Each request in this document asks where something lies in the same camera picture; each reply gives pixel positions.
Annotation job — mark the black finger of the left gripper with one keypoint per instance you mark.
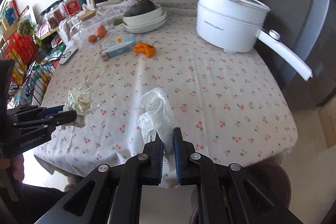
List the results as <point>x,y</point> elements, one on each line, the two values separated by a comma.
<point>56,118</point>

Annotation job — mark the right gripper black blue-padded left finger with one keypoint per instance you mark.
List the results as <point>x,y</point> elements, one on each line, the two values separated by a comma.
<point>111,194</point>

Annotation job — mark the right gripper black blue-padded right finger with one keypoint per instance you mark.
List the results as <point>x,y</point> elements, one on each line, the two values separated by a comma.
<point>226,194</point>

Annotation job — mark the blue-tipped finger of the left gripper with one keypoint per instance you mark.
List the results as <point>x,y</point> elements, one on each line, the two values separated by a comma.
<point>50,109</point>

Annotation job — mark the cream plastic wrap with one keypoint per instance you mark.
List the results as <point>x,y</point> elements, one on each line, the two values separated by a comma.
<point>80,100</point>

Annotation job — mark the white paper towel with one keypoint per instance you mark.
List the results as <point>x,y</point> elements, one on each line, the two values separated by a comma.
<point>158,120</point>

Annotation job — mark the brown round trash bin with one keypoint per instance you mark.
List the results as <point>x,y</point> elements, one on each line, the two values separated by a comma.
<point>274,178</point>

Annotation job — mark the person's left hand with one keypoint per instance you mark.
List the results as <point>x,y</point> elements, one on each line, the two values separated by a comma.
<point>16,164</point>

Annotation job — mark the white flat scale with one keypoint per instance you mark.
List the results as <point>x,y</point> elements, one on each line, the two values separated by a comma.
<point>68,54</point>

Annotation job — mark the cherry print tablecloth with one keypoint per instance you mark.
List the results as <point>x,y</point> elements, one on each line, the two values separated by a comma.
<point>229,106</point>

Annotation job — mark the orange tangerine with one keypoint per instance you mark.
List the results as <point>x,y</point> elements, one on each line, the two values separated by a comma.
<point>92,38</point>
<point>101,28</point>
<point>101,34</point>

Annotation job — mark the light blue carton box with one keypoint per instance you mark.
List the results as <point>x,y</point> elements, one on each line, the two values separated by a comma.
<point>116,47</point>

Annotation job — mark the orange bell pepper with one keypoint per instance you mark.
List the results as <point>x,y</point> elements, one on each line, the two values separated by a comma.
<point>145,48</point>

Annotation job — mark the green pepper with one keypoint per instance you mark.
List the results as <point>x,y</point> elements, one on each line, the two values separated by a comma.
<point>117,21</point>

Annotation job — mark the red label spice jar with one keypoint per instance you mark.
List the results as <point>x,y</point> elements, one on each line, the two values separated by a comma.
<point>72,7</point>

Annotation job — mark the stack of white bowls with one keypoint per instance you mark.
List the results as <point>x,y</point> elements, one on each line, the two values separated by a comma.
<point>147,22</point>

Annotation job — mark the cardboard box with label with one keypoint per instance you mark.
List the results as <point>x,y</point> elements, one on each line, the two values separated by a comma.
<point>327,117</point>

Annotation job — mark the dark green squash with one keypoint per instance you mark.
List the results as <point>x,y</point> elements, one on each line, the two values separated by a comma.
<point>140,7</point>

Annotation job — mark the white electric cooking pot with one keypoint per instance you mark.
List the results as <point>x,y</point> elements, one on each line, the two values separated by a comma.
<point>236,25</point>

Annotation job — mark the grey refrigerator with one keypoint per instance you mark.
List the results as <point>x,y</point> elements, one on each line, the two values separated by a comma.
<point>307,27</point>

